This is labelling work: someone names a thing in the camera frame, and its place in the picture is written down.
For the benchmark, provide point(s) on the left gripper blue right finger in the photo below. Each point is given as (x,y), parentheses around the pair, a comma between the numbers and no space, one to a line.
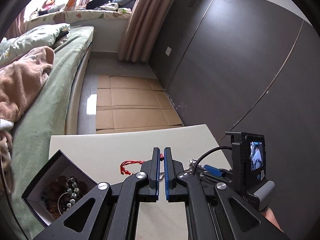
(169,173)

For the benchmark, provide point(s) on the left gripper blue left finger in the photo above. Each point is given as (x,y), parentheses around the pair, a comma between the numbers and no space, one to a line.
(154,174)

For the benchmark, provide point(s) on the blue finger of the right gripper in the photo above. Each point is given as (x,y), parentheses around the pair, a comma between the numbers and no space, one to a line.
(214,171)

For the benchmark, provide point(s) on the black jewelry box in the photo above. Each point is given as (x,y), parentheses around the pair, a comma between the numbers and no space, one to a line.
(58,175)

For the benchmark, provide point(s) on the right hand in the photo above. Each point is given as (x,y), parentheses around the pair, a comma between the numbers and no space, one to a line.
(269,215)

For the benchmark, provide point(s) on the flattened cardboard sheet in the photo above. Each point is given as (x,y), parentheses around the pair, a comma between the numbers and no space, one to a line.
(133,104)

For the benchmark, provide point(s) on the dark grey wardrobe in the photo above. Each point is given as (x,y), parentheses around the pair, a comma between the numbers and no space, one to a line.
(251,66)

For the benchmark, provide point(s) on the green bed sheet mattress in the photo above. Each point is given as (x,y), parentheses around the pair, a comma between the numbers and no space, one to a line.
(44,118)

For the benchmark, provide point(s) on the pink fleece blanket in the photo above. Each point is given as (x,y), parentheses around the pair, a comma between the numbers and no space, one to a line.
(21,82)

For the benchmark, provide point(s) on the green patterned quilt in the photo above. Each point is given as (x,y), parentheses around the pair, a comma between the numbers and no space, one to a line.
(43,35)

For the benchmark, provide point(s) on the brown curtain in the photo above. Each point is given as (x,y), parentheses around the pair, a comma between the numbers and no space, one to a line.
(143,28)

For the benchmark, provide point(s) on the window seat patterned cushion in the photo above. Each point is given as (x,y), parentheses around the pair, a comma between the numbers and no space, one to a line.
(74,16)

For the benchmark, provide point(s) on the left pink curtain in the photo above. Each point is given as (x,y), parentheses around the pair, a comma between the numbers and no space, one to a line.
(17,27)

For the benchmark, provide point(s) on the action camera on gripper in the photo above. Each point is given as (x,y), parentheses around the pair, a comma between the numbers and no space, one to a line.
(248,158)

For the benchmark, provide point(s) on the white wall socket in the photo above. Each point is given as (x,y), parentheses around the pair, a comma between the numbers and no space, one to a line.
(168,51)

